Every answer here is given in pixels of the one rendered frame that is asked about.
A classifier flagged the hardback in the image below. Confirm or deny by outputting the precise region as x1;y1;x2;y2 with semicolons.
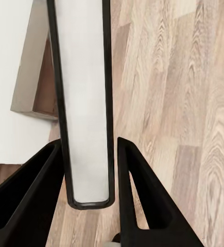
46;0;115;210

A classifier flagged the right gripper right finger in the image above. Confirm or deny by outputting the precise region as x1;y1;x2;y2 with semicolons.
117;137;204;247

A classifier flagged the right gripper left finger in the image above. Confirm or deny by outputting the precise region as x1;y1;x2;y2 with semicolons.
0;139;64;247

